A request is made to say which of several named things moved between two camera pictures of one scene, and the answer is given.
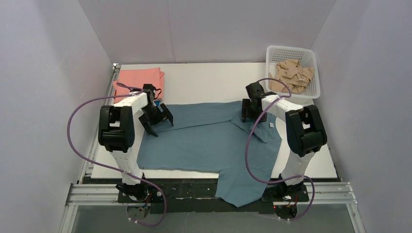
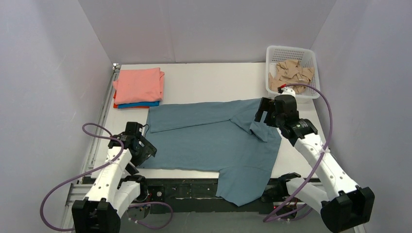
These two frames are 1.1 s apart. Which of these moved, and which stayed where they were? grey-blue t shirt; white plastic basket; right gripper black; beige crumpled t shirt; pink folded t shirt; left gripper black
Moved: right gripper black; left gripper black
Stayed: beige crumpled t shirt; grey-blue t shirt; pink folded t shirt; white plastic basket
